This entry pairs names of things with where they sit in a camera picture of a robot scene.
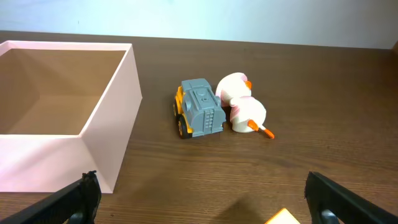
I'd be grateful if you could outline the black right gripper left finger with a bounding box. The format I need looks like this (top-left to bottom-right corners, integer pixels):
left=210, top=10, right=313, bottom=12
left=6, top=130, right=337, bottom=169
left=1, top=170, right=101, bottom=224

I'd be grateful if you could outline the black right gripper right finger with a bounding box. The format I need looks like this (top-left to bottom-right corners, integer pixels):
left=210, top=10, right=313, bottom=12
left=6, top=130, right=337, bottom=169
left=304, top=172, right=397, bottom=224

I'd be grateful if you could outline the white duck toy pink hat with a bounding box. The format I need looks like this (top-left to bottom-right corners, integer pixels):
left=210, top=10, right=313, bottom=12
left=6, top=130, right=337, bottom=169
left=215, top=72, right=275, bottom=139

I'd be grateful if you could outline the grey and yellow toy truck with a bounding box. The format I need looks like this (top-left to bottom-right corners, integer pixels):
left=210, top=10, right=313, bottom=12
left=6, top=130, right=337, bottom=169
left=173, top=78, right=226, bottom=139

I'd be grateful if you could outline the colourful puzzle cube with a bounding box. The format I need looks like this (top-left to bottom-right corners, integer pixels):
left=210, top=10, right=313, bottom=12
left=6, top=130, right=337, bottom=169
left=265, top=208, right=300, bottom=224

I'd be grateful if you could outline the pink cardboard box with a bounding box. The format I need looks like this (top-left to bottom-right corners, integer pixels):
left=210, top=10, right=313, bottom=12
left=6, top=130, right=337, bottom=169
left=1, top=40, right=142, bottom=193

